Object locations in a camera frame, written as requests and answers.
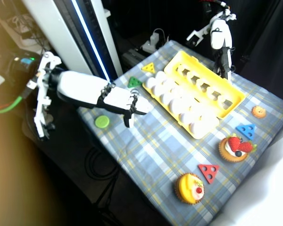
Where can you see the red triangle block with holes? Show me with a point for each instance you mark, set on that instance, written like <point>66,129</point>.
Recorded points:
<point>205,173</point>

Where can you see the toy cupcake with orange slice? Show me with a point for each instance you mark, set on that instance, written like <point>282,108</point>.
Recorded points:
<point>186,188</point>

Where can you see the white toy egg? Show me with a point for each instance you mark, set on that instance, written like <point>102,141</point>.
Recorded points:
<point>209,118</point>
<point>181,93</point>
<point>190,102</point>
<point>170,101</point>
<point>200,110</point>
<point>171,85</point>
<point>188,118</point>
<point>197,128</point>
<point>162,77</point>
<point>152,84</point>
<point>161,92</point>

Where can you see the green round disc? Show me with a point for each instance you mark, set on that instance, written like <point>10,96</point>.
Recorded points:
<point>102,121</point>

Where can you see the tan flower-shaped toy biscuit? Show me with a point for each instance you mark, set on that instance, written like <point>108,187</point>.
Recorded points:
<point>259,111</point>

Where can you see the yellow triangle block with holes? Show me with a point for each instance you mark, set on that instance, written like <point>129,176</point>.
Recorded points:
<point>146,69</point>

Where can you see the white robot body column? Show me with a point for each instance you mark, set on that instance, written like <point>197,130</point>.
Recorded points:
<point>61,35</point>

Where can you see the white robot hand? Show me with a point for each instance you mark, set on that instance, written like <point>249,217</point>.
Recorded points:
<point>80,89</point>
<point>221,35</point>

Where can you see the toy cupcake with strawberries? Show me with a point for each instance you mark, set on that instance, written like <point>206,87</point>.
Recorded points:
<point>233,150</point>

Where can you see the blue plaid tablecloth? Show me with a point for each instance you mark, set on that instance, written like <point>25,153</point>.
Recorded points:
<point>155,146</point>

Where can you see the blue triangle block with holes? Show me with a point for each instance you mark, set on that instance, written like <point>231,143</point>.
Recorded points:
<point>241,130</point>

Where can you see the green triangle block with holes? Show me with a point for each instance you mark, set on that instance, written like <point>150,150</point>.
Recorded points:
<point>131,84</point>

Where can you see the yellow egg carton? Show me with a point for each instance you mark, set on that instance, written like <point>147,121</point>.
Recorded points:
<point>234,95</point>

